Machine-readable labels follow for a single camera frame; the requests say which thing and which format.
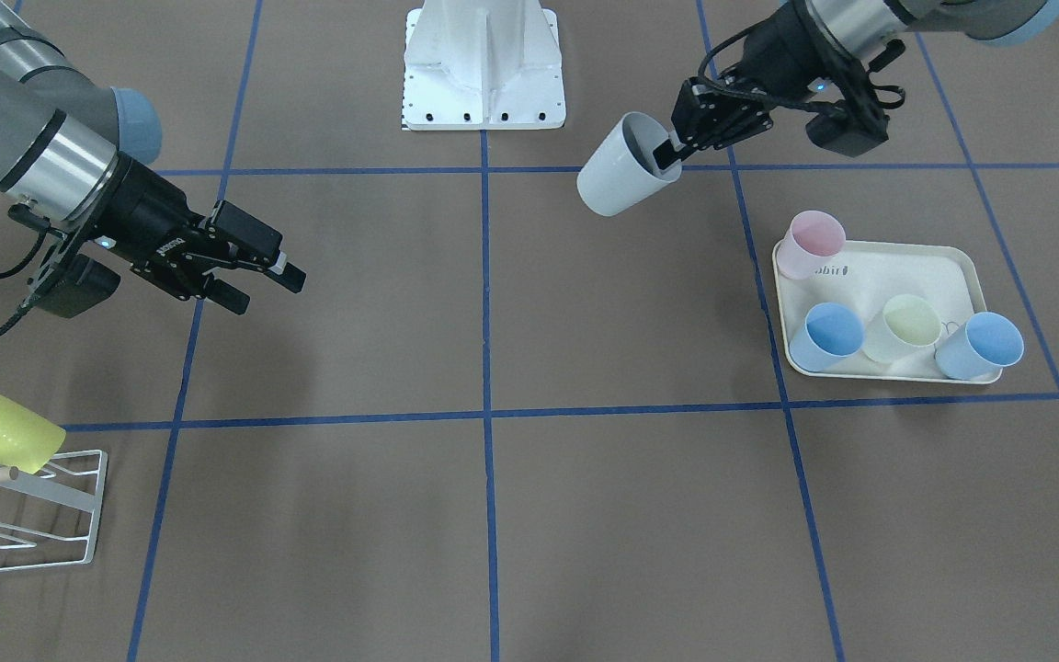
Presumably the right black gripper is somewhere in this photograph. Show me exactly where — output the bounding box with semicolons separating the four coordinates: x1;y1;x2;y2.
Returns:
89;154;307;315

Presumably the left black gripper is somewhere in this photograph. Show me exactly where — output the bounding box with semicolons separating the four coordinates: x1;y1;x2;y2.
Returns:
652;8;848;171

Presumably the grey cup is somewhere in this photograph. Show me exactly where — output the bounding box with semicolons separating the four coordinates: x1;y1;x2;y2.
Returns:
576;111;682;217

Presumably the bright yellow cup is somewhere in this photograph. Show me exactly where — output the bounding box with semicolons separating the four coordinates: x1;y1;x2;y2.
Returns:
0;394;67;475

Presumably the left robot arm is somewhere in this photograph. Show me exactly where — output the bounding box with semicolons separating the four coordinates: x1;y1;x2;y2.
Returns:
644;1;1059;169

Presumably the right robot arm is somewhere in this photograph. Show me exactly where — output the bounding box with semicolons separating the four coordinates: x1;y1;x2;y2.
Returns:
0;1;306;318

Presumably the pink cup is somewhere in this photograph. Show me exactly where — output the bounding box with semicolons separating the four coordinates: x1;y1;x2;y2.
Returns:
774;210;848;280

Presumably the light blue cup rear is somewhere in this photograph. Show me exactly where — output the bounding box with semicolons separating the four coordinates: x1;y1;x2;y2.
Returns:
789;302;865;372
936;314;1026;381

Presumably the pale yellow-green cup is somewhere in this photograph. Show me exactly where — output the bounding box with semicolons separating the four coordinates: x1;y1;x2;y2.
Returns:
862;294;944;364

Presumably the cream plastic tray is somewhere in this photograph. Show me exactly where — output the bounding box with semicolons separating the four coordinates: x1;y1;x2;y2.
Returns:
774;240;1004;384

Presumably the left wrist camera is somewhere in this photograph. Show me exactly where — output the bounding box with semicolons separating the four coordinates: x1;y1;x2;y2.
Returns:
805;86;890;158

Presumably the white pedestal column base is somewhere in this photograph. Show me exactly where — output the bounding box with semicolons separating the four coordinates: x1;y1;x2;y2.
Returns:
401;1;567;131

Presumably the white wire cup rack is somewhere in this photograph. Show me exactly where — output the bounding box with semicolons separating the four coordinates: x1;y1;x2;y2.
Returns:
0;450;110;574

